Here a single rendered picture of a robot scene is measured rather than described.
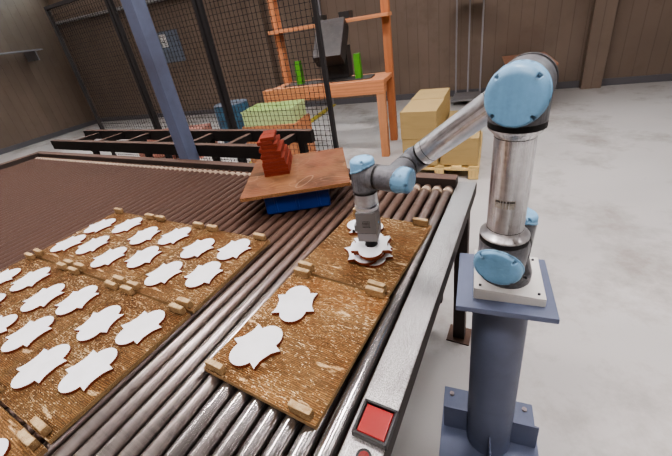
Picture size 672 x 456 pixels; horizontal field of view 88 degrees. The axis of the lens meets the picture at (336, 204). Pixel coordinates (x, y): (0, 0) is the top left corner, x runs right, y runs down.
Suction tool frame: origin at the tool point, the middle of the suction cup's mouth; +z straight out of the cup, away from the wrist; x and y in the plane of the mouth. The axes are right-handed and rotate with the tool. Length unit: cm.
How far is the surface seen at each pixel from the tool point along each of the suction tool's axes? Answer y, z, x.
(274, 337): 37.1, 4.2, -21.1
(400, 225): -21.8, 5.4, 7.5
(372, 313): 24.7, 5.4, 3.6
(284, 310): 27.4, 4.2, -22.0
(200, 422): 60, 7, -31
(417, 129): -274, 43, 2
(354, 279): 10.9, 5.4, -4.4
